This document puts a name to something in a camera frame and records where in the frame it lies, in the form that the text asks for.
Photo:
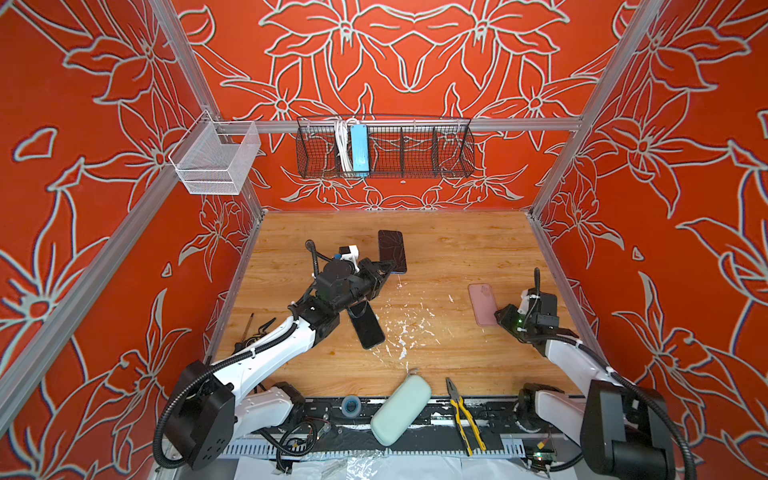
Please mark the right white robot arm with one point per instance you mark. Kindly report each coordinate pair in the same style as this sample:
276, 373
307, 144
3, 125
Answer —
623, 430

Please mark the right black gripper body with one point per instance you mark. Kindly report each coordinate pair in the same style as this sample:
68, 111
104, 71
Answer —
515, 322

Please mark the black wire wall basket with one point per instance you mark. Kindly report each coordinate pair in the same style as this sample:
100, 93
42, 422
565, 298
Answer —
400, 147

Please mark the mint green glasses case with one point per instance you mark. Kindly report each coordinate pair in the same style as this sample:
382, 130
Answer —
400, 410

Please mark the blue tape roll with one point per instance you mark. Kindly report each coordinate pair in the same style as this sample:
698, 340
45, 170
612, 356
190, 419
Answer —
351, 406

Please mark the clear plastic wall bin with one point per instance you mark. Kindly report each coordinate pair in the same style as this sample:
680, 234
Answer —
207, 165

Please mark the green circuit board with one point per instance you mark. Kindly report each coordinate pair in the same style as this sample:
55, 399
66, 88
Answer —
541, 454

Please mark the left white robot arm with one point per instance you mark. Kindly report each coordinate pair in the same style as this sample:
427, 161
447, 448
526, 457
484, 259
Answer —
214, 404

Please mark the yellow black tape measure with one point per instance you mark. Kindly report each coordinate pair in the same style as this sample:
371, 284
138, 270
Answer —
255, 336

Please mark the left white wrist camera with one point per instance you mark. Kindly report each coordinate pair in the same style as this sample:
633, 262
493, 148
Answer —
349, 253

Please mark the pink phone case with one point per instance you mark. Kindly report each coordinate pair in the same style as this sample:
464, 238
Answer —
483, 304

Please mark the light blue box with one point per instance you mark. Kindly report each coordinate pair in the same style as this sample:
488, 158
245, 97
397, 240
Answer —
360, 150

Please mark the yellow handled pliers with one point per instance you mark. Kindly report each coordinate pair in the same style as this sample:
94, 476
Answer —
463, 419

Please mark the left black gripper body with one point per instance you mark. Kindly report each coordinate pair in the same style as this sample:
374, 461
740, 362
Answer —
364, 282

